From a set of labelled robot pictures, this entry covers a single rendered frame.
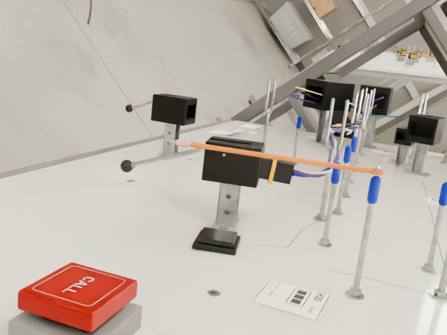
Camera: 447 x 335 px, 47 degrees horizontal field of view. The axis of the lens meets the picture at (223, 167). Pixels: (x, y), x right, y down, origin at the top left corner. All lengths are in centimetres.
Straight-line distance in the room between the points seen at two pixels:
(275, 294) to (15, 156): 174
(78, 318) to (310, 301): 19
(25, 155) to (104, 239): 164
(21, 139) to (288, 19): 573
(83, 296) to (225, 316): 11
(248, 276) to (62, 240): 17
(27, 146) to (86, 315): 187
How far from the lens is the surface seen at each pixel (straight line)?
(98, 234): 49
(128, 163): 55
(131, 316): 33
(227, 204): 53
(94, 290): 31
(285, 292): 42
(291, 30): 746
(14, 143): 211
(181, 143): 41
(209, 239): 47
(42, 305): 31
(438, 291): 47
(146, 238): 49
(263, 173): 51
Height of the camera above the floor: 132
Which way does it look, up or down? 22 degrees down
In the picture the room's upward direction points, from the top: 59 degrees clockwise
